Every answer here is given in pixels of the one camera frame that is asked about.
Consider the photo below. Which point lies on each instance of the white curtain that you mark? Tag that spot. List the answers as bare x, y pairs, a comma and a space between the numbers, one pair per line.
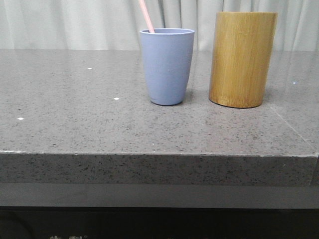
115, 24

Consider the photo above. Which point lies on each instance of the pink chopstick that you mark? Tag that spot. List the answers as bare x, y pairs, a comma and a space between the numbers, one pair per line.
146, 15

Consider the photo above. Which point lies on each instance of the blue plastic cup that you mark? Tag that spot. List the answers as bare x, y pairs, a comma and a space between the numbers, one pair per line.
167, 56

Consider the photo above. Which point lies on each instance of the bamboo cylinder holder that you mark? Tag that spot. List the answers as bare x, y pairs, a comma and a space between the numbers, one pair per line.
242, 50

